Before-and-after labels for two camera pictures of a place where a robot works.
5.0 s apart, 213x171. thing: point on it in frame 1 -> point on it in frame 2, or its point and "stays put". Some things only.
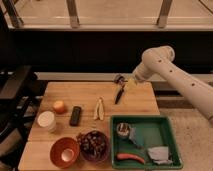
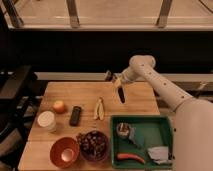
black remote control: x=76 y=112 stays put
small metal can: x=123 y=129 stays put
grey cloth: x=160 y=155 stays put
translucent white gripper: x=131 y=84 -> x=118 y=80
